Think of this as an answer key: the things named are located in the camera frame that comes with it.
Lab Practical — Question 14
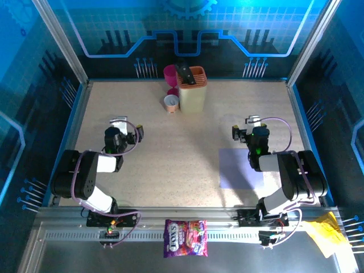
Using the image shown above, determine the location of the small tan can white lid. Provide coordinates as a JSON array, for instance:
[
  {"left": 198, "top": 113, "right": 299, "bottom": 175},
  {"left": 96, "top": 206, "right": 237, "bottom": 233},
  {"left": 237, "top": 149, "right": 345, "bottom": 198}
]
[{"left": 163, "top": 94, "right": 180, "bottom": 114}]

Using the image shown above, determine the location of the beige knife block orange top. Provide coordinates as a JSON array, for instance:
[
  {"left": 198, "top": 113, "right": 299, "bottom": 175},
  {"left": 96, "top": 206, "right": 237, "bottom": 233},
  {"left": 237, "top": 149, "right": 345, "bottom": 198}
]
[{"left": 175, "top": 66, "right": 208, "bottom": 114}]

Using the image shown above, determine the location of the pink plastic goblet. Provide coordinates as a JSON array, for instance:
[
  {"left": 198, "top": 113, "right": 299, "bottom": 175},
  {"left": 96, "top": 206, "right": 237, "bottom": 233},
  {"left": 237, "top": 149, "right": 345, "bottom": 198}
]
[{"left": 163, "top": 64, "right": 180, "bottom": 97}]

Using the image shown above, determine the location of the purple candy bag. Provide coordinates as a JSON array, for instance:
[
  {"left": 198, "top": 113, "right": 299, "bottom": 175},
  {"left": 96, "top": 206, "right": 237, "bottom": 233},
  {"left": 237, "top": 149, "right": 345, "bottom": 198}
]
[{"left": 163, "top": 218, "right": 209, "bottom": 259}]

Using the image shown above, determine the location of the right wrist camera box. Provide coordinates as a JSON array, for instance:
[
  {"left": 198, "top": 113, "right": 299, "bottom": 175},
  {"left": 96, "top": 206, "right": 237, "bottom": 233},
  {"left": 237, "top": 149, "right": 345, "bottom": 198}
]
[{"left": 245, "top": 114, "right": 263, "bottom": 128}]

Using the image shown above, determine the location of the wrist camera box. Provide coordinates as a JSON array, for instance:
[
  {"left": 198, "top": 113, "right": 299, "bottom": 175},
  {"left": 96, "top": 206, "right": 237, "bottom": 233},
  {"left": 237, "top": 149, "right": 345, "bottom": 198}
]
[
  {"left": 109, "top": 115, "right": 129, "bottom": 136},
  {"left": 245, "top": 114, "right": 263, "bottom": 128}
]

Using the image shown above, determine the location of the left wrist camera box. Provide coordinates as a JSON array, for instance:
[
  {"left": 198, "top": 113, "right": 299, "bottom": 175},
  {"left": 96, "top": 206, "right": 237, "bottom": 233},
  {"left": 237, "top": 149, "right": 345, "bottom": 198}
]
[{"left": 109, "top": 115, "right": 129, "bottom": 136}]

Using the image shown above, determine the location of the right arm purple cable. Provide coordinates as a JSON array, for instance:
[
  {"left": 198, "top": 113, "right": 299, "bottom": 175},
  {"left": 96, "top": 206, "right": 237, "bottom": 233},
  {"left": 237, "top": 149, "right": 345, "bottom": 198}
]
[{"left": 260, "top": 117, "right": 321, "bottom": 250}]

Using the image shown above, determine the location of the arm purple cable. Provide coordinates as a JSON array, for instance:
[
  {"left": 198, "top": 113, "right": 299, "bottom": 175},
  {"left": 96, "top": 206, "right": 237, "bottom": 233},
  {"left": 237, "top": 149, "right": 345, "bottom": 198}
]
[
  {"left": 260, "top": 117, "right": 321, "bottom": 250},
  {"left": 71, "top": 119, "right": 142, "bottom": 249}
]

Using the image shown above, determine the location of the left aluminium side rail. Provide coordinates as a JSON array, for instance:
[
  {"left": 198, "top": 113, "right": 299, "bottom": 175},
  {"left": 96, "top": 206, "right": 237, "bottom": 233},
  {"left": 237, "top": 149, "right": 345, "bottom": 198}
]
[{"left": 48, "top": 81, "right": 93, "bottom": 207}]

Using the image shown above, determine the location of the aluminium side rail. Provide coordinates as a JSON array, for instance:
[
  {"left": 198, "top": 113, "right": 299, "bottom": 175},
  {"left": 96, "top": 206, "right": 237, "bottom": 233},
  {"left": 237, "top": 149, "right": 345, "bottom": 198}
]
[
  {"left": 48, "top": 81, "right": 93, "bottom": 207},
  {"left": 286, "top": 81, "right": 330, "bottom": 207}
]

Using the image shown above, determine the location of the right aluminium side rail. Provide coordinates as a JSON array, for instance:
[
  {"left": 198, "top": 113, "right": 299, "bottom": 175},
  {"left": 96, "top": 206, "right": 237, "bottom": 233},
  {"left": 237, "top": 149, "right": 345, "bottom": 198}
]
[{"left": 286, "top": 81, "right": 330, "bottom": 207}]

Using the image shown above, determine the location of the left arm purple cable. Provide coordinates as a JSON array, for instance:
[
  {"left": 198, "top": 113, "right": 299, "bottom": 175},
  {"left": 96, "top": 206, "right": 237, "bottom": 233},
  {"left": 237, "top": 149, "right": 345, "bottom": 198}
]
[{"left": 71, "top": 119, "right": 142, "bottom": 249}]

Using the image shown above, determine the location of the black knife handle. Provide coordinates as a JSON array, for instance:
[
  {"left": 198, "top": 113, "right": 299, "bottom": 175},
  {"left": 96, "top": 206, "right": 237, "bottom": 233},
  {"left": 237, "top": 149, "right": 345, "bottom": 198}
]
[{"left": 173, "top": 58, "right": 197, "bottom": 85}]

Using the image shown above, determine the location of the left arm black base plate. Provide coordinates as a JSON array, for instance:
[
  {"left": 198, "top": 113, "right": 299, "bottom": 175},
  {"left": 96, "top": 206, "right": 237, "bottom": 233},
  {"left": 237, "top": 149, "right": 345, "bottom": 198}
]
[{"left": 86, "top": 209, "right": 139, "bottom": 228}]

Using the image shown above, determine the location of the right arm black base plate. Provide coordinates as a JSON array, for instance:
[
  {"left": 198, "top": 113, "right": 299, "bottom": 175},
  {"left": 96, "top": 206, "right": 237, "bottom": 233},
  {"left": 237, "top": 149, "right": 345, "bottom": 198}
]
[{"left": 237, "top": 207, "right": 289, "bottom": 228}]

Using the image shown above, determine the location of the aluminium front rail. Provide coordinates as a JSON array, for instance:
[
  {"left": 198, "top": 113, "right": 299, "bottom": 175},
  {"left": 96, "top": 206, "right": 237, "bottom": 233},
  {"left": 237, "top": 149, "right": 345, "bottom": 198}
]
[{"left": 35, "top": 205, "right": 344, "bottom": 228}]

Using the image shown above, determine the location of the slotted grey cable duct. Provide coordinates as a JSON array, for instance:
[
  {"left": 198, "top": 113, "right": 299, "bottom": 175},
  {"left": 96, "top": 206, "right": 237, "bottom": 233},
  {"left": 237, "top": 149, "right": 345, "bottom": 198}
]
[{"left": 42, "top": 229, "right": 316, "bottom": 242}]

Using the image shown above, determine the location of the right aluminium frame post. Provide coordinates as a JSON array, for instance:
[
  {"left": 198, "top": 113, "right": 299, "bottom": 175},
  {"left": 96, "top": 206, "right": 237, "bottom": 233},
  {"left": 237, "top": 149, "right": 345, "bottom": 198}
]
[{"left": 286, "top": 0, "right": 342, "bottom": 88}]

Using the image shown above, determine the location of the aluminium frame post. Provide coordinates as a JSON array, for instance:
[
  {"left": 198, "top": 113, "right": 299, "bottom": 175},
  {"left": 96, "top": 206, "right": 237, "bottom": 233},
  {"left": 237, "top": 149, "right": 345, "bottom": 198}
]
[
  {"left": 31, "top": 0, "right": 92, "bottom": 86},
  {"left": 286, "top": 0, "right": 342, "bottom": 88}
]

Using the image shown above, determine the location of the left aluminium frame post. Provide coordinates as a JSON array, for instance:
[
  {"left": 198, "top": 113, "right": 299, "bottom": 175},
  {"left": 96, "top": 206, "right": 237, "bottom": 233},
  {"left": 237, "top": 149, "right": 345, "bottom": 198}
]
[{"left": 31, "top": 0, "right": 92, "bottom": 86}]

